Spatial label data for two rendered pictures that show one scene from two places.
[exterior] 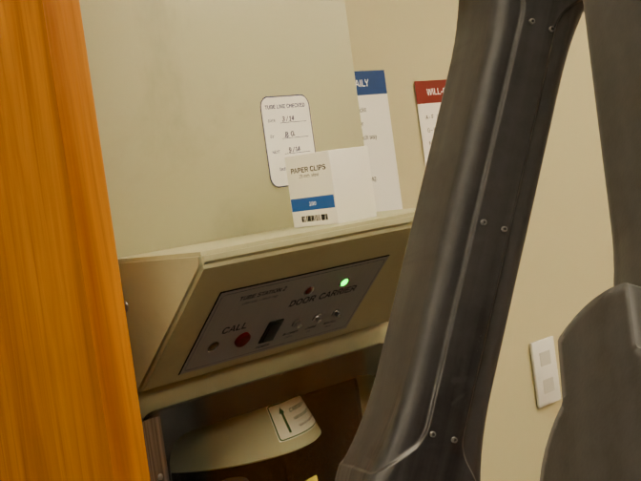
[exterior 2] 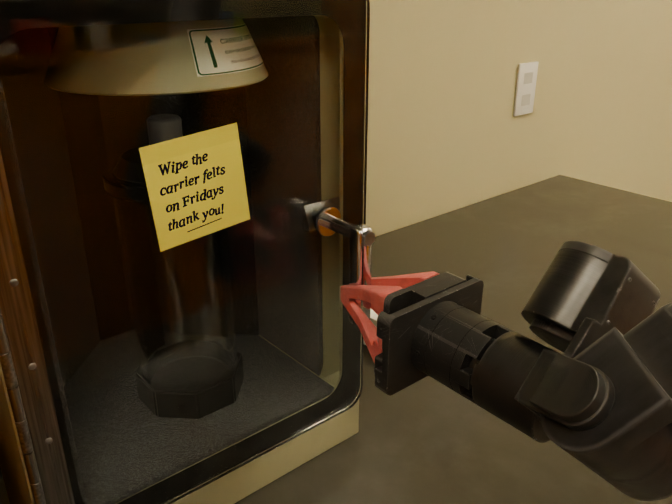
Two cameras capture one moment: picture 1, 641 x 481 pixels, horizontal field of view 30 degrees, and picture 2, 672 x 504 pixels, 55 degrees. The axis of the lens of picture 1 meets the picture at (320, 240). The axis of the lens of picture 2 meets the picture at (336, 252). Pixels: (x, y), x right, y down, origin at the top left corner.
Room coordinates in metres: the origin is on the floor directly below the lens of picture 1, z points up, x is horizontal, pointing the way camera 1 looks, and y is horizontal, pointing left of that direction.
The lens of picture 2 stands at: (0.57, -0.09, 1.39)
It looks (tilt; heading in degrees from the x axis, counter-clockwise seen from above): 23 degrees down; 6
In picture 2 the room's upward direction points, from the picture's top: straight up
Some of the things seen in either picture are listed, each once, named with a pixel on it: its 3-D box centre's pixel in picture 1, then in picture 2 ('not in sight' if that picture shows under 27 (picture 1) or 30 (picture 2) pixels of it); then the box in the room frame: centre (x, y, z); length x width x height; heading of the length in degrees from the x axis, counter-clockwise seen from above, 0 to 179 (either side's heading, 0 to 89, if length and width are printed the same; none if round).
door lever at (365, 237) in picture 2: not in sight; (347, 267); (1.06, -0.05, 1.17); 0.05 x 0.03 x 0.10; 46
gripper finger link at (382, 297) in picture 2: not in sight; (391, 308); (1.03, -0.08, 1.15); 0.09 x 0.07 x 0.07; 46
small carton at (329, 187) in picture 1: (330, 186); not in sight; (1.00, -0.01, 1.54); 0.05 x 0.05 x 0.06; 48
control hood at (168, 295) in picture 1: (309, 289); not in sight; (0.97, 0.01, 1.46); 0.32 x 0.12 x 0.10; 137
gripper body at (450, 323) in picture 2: not in sight; (456, 346); (0.98, -0.13, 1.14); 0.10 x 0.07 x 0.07; 136
